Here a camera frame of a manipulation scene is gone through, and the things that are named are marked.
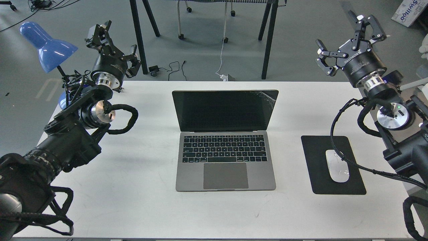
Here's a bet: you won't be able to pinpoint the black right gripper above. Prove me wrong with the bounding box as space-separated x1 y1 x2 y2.
315 10 387 88

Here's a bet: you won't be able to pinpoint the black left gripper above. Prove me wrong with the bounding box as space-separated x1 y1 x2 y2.
85 20 141 84

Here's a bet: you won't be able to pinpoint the grey laptop computer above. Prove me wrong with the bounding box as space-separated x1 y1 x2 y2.
172 89 279 192

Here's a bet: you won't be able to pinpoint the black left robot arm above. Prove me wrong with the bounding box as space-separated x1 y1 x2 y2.
0 20 141 241

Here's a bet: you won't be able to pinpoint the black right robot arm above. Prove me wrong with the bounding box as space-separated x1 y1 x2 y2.
316 11 427 191

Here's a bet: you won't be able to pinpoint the blue desk lamp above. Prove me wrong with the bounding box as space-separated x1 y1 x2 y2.
19 21 79 110

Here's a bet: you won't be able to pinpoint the cardboard box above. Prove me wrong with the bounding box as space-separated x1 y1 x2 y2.
391 0 428 27

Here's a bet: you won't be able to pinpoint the white office chair base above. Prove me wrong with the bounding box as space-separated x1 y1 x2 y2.
400 33 428 91

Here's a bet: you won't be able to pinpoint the rolling chair legs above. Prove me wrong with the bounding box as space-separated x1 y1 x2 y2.
176 0 236 44

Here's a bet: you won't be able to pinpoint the white computer mouse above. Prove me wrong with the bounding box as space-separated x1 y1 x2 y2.
325 149 350 183

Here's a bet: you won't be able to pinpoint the black power adapter cable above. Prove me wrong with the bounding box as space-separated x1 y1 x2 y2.
148 60 188 81

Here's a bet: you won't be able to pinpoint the black table frame legs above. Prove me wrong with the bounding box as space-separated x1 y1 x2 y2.
129 0 288 80

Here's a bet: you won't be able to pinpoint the black cables on floor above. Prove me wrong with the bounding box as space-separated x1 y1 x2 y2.
0 0 82 32

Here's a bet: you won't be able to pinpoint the white charger cable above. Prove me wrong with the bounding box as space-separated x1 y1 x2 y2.
215 0 236 82

